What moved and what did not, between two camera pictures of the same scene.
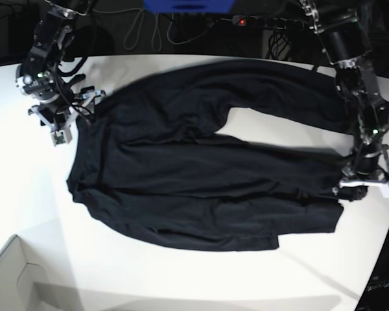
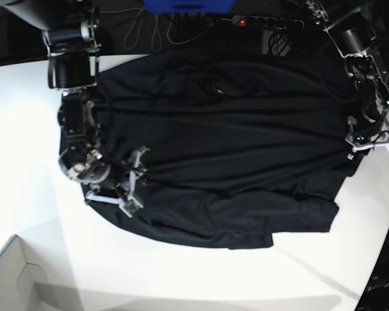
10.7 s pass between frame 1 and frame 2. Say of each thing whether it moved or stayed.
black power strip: stayed
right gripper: moved
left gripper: moved
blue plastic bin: stayed
